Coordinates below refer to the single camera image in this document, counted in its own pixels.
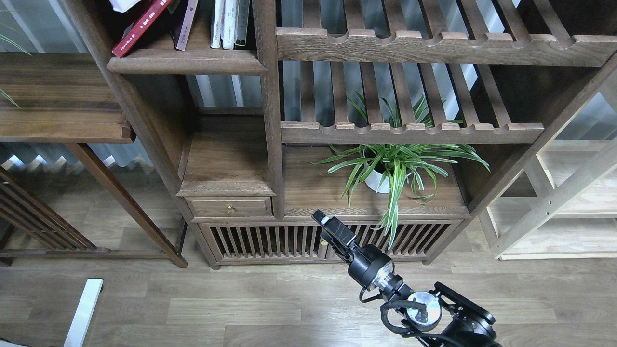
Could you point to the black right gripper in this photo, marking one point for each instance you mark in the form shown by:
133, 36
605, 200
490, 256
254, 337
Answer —
368, 265

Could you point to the maroon book chinese title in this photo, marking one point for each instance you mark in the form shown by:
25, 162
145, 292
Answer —
182, 16

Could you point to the red book white pages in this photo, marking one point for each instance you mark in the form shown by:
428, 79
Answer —
140, 26

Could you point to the white lavender book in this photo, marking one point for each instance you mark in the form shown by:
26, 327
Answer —
121, 6

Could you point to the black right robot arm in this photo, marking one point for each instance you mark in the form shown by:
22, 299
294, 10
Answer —
438, 318

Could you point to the light wooden shelf unit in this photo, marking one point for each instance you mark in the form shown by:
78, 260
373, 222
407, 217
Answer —
573, 211

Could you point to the white plant pot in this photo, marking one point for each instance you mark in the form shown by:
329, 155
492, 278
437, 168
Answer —
378, 180

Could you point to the green spider plant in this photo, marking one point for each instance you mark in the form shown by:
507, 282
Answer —
399, 164

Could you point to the dark wooden bookshelf cabinet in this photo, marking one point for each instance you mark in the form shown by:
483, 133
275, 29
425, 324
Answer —
242, 127

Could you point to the white upright book middle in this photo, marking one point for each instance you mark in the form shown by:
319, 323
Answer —
230, 14

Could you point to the white upright book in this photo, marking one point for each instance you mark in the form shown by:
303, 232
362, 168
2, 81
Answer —
216, 32
230, 14

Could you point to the white upright book left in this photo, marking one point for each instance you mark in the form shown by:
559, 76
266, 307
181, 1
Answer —
216, 32

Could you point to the dark spine upright book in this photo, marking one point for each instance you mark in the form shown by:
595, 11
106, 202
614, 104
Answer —
242, 19

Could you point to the white metal bar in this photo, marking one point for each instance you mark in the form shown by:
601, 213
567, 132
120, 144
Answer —
81, 320

